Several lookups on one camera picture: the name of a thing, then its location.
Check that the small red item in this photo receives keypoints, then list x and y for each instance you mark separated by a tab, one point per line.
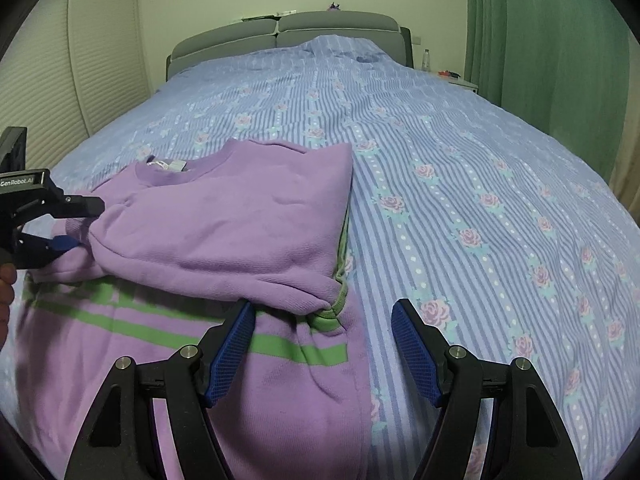
447	74

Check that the white louvred wardrobe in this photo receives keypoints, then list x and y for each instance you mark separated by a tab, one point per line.
60	60

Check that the green curtain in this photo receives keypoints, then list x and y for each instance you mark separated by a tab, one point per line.
550	35

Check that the person's left hand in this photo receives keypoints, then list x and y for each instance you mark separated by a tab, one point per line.
5	285

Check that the bed with floral blue sheet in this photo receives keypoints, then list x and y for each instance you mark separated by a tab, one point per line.
450	170

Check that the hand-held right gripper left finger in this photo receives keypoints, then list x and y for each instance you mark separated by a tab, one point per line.
234	345

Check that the grey padded headboard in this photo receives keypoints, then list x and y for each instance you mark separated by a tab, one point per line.
330	25

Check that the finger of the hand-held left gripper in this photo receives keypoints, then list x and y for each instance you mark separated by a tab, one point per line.
80	207
64	244

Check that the white nightstand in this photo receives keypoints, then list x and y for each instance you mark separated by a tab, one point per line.
462	82

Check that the flat green book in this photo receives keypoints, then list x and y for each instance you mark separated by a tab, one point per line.
257	17

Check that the clear plastic bottle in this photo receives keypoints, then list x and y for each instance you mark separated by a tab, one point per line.
426	60

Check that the purple sweater with green stripes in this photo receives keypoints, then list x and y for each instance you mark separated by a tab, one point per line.
225	220

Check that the small purple toy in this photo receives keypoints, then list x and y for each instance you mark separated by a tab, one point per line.
333	7

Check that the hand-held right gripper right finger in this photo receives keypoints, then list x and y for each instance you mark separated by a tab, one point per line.
412	345

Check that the small white box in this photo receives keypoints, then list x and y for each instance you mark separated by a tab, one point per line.
286	13

